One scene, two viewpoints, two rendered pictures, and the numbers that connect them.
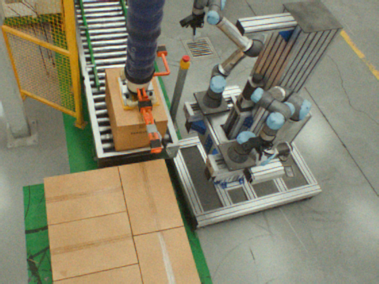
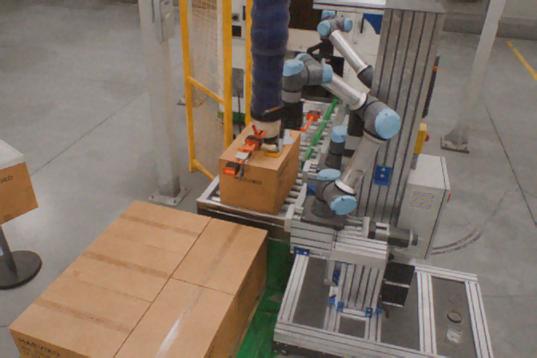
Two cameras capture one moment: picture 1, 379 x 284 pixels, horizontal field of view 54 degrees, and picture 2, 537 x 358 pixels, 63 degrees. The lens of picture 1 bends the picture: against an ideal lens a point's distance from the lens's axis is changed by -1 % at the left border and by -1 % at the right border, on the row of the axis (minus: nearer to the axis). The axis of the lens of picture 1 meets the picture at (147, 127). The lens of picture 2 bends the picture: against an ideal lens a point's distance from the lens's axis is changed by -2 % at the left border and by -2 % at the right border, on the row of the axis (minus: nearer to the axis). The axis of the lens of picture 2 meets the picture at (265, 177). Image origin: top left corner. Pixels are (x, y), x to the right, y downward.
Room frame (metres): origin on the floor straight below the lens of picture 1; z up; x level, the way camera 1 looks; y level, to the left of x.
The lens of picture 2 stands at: (-0.22, -1.54, 2.39)
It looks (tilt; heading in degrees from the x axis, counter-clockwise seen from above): 32 degrees down; 37
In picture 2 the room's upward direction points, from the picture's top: 2 degrees clockwise
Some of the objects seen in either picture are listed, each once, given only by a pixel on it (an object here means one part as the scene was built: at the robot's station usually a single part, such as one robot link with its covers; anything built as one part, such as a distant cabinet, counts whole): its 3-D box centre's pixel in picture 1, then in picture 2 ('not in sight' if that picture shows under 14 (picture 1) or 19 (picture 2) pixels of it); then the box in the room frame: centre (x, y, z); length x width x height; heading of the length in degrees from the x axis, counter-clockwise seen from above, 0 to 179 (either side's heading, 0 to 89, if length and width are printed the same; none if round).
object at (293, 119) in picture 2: (263, 140); (292, 113); (1.15, -0.62, 1.66); 0.09 x 0.08 x 0.12; 114
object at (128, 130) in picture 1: (133, 108); (261, 168); (1.93, 0.14, 0.75); 0.60 x 0.40 x 0.40; 20
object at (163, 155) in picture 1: (138, 157); (244, 224); (1.61, 0.03, 0.48); 0.70 x 0.03 x 0.15; 111
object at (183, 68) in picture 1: (176, 97); not in sight; (2.33, -0.24, 0.50); 0.07 x 0.07 x 1.00; 21
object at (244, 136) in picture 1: (246, 142); (329, 184); (1.44, -0.67, 1.20); 0.13 x 0.12 x 0.14; 54
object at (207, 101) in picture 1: (213, 97); (337, 156); (1.90, -0.47, 1.09); 0.15 x 0.15 x 0.10
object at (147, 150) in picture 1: (139, 151); (244, 212); (1.61, 0.03, 0.58); 0.70 x 0.03 x 0.06; 111
